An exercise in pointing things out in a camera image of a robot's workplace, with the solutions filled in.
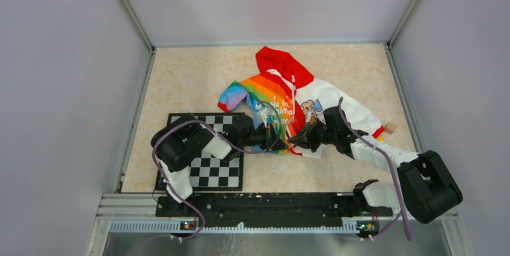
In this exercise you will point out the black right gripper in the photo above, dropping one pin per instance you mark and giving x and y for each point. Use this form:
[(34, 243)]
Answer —
[(307, 140)]

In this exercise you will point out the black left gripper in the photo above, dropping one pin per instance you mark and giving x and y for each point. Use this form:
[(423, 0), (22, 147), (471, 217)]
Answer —
[(269, 136)]

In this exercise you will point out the rainbow and white kids jacket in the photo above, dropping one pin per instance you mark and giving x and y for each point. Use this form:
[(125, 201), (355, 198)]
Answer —
[(300, 98)]

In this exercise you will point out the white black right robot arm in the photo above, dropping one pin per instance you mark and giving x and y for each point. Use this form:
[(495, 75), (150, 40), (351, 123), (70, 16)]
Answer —
[(421, 183)]

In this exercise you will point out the black white checkerboard mat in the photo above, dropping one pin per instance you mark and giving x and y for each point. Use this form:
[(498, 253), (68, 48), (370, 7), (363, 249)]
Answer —
[(210, 174)]

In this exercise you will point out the beige wooden small block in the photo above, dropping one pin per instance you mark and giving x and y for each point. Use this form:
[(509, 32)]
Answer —
[(390, 128)]

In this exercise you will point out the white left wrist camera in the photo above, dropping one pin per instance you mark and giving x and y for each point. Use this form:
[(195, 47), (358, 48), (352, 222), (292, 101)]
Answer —
[(266, 116)]

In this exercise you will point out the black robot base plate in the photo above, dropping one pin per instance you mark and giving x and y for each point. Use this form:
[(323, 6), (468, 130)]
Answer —
[(266, 210)]

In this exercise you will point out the aluminium frame rail front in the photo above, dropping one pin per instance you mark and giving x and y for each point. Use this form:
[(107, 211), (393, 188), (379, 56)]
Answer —
[(126, 224)]

